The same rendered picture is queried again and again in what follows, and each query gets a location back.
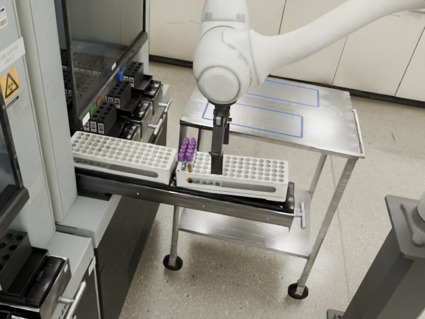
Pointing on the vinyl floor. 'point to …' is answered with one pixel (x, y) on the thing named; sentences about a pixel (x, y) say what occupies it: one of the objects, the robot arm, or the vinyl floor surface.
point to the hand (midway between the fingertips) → (220, 154)
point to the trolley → (315, 140)
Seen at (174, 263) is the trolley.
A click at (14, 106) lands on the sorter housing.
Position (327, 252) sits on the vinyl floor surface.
